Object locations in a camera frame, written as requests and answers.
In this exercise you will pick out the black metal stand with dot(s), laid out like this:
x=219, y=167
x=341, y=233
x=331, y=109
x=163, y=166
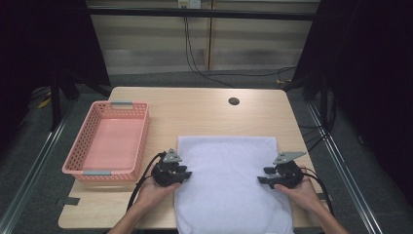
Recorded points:
x=324, y=97
x=56, y=104

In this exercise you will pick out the person's right hand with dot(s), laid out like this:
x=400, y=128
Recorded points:
x=302, y=195

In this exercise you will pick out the yellow floor item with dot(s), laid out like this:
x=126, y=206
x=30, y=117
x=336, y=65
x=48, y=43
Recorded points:
x=44, y=103

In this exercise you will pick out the person's left hand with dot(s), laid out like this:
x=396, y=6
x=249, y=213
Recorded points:
x=156, y=195

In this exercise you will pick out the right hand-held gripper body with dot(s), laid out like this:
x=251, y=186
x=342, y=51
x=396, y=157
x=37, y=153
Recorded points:
x=287, y=174

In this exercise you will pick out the black horizontal bar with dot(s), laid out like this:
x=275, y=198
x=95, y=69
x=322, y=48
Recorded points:
x=201, y=13

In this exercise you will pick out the pink plastic basket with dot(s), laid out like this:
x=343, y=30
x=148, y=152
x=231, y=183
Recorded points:
x=113, y=143

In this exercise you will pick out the black curtain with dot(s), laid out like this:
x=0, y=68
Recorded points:
x=373, y=65
x=39, y=39

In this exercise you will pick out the metal floor rail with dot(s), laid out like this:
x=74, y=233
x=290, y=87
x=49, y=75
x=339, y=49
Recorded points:
x=35, y=162
x=344, y=169

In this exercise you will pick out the white printed garment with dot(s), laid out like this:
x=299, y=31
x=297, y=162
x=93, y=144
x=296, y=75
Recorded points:
x=227, y=182

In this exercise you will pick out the white wall outlet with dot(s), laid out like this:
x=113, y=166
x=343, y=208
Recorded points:
x=190, y=4

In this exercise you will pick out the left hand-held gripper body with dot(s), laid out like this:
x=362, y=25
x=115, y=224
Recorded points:
x=165, y=174

